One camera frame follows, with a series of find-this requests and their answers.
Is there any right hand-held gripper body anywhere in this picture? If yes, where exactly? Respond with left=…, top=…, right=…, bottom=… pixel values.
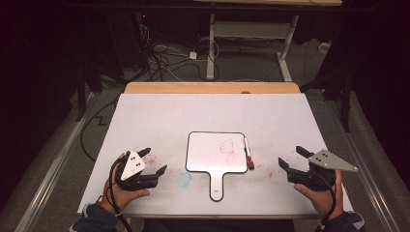
left=287, top=149, right=359, bottom=192

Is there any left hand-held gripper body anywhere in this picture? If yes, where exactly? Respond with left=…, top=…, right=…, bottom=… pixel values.
left=115, top=150, right=159, bottom=191

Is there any white marker with red cap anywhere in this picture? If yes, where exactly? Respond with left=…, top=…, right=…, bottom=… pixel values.
left=243, top=136, right=255, bottom=171

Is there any white paddle whiteboard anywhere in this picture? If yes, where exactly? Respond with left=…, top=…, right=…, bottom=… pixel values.
left=185, top=130, right=249, bottom=203

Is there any person's left hand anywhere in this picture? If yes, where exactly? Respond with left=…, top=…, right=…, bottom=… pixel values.
left=102, top=154, right=151, bottom=216

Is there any person's right hand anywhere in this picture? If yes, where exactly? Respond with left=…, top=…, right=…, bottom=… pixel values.
left=293, top=169, right=344, bottom=220

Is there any black stand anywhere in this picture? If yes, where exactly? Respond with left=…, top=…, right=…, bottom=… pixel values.
left=299, top=70, right=353, bottom=133
left=75, top=64, right=99, bottom=123

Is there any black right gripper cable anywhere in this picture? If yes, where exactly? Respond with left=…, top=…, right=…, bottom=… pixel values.
left=310, top=170, right=337, bottom=231

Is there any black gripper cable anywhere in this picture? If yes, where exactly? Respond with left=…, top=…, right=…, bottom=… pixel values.
left=310, top=170, right=337, bottom=231
left=107, top=159, right=133, bottom=232

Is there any metal floor rail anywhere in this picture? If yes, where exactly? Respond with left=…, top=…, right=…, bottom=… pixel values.
left=14, top=92, right=102, bottom=232
left=323, top=96, right=401, bottom=232

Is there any black floor cable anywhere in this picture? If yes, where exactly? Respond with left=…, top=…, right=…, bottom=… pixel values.
left=79, top=93, right=122, bottom=162

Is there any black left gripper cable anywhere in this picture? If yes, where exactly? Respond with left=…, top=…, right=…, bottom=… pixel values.
left=107, top=159, right=133, bottom=232

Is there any tangle of floor cables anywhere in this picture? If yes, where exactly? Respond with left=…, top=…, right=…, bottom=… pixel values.
left=137, top=22, right=220, bottom=83

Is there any white metal-frame desk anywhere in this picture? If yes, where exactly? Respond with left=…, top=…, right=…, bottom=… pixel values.
left=192, top=0, right=343, bottom=82

